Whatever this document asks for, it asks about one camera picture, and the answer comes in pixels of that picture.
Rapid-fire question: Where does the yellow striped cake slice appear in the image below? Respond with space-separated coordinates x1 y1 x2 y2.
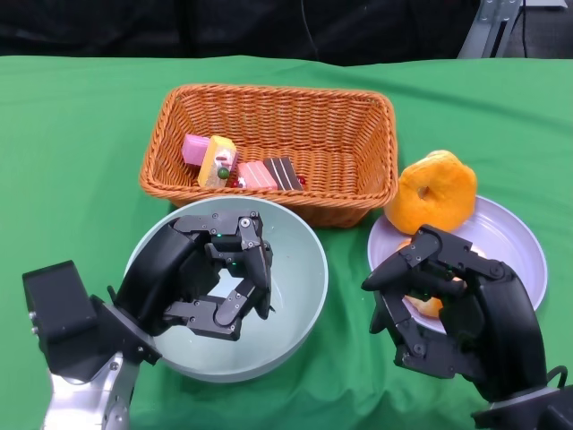
197 135 238 189

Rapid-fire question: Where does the grey metal stand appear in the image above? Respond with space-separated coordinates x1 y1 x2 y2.
457 0 525 59

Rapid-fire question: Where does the round orange striped bun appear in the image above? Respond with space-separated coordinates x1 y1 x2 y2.
396 239 490 320

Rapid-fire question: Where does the ring-shaped orange striped bread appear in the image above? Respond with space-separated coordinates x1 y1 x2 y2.
385 150 478 237

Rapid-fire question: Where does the black backdrop cloth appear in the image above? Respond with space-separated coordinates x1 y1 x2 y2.
0 0 480 68

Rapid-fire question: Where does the pale grey-green bowl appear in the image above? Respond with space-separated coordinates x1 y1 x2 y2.
124 196 329 383

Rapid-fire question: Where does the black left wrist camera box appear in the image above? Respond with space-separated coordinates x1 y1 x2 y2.
21 261 102 383

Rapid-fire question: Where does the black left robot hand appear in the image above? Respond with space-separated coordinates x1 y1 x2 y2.
114 211 277 342

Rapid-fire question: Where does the white round plate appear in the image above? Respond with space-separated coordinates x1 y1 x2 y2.
366 195 548 337

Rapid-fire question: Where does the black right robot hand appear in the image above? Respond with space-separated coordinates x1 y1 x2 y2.
361 225 548 402

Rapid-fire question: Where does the pink striped cake slice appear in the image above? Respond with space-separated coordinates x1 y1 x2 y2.
232 160 278 190
182 133 210 168

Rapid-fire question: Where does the orange wicker basket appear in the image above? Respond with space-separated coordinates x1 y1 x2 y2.
138 83 399 228

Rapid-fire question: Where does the brown striped cake slice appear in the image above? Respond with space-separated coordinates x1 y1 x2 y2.
262 157 306 192

